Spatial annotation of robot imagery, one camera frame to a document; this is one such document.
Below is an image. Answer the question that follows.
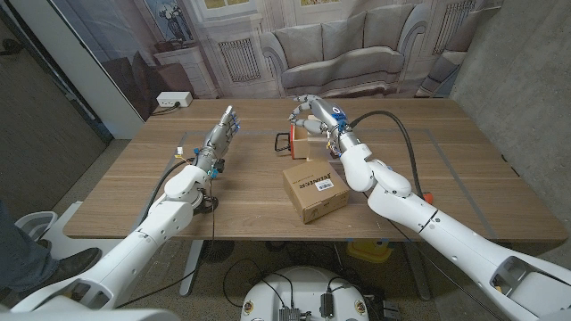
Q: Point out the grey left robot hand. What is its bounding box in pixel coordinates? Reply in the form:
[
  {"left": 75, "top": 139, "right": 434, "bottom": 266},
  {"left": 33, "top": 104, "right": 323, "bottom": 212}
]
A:
[{"left": 195, "top": 105, "right": 241, "bottom": 175}]

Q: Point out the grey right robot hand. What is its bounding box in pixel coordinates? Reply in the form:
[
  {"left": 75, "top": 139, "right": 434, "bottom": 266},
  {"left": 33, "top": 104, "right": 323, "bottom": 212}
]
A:
[{"left": 287, "top": 94, "right": 359, "bottom": 146}]

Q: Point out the brown cardboard package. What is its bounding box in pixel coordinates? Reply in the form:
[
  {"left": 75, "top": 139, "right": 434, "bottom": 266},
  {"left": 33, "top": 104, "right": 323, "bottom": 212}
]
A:
[{"left": 282, "top": 159, "right": 352, "bottom": 225}]

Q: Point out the wooden box with slot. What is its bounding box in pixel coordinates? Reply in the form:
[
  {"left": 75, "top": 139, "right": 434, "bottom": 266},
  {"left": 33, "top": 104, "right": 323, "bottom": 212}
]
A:
[{"left": 305, "top": 114, "right": 341, "bottom": 162}]

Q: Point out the white power strip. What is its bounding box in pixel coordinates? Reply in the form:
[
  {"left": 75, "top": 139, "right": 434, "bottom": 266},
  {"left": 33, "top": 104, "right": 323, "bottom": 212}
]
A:
[{"left": 156, "top": 91, "right": 194, "bottom": 109}]

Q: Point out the printed living room backdrop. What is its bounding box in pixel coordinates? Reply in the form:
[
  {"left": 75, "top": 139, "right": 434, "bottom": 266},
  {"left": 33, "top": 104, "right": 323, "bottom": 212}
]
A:
[{"left": 48, "top": 0, "right": 505, "bottom": 121}]

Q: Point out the black round floor object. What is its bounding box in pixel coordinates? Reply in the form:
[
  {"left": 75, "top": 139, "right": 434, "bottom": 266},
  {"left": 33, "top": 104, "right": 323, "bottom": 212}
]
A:
[{"left": 199, "top": 240, "right": 236, "bottom": 265}]

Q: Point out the white table leg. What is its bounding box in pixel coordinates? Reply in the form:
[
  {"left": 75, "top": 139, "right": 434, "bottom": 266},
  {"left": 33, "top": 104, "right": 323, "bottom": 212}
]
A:
[{"left": 178, "top": 240, "right": 205, "bottom": 298}]

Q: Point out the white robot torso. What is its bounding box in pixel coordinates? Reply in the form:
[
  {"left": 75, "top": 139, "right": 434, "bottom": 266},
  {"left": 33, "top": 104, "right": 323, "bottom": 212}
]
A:
[{"left": 240, "top": 266, "right": 370, "bottom": 321}]

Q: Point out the dark shoe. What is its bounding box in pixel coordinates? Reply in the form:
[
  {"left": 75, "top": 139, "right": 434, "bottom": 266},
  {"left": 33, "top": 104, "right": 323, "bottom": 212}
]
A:
[{"left": 55, "top": 247, "right": 103, "bottom": 280}]

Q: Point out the grey table leg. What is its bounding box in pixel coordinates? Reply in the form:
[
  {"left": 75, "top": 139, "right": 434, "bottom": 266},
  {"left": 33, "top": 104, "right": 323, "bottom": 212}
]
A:
[{"left": 403, "top": 243, "right": 433, "bottom": 302}]

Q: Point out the person leg in jeans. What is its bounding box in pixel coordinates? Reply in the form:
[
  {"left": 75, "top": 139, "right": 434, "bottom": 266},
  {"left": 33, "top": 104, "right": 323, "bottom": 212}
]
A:
[{"left": 0, "top": 200, "right": 62, "bottom": 300}]

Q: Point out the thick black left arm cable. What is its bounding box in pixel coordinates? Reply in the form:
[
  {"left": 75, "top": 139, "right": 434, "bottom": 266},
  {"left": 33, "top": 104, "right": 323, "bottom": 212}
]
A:
[{"left": 140, "top": 156, "right": 197, "bottom": 224}]

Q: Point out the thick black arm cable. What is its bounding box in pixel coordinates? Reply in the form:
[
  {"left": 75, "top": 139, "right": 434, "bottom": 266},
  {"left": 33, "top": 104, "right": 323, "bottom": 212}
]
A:
[
  {"left": 140, "top": 156, "right": 197, "bottom": 224},
  {"left": 347, "top": 110, "right": 425, "bottom": 200}
]

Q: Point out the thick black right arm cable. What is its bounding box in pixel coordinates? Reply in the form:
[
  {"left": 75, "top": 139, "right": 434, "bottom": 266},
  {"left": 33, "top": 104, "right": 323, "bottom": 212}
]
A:
[{"left": 347, "top": 110, "right": 425, "bottom": 200}]

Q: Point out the thin black hanging cable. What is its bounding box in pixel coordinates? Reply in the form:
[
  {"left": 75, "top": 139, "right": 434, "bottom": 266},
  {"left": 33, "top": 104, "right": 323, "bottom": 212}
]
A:
[{"left": 115, "top": 176, "right": 216, "bottom": 309}]

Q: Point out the black floor cable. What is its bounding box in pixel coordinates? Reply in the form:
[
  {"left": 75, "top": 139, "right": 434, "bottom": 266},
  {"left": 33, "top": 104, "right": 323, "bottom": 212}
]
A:
[{"left": 221, "top": 257, "right": 295, "bottom": 309}]

